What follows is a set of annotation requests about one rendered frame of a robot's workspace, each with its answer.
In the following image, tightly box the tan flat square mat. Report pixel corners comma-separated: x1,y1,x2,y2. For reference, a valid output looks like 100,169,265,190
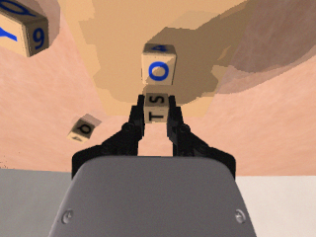
57,0,259,118

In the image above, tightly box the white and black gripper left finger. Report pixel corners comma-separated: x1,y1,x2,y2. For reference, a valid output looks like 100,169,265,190
72,94,145,179

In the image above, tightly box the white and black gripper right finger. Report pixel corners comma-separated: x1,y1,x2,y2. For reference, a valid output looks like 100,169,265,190
166,95,236,181

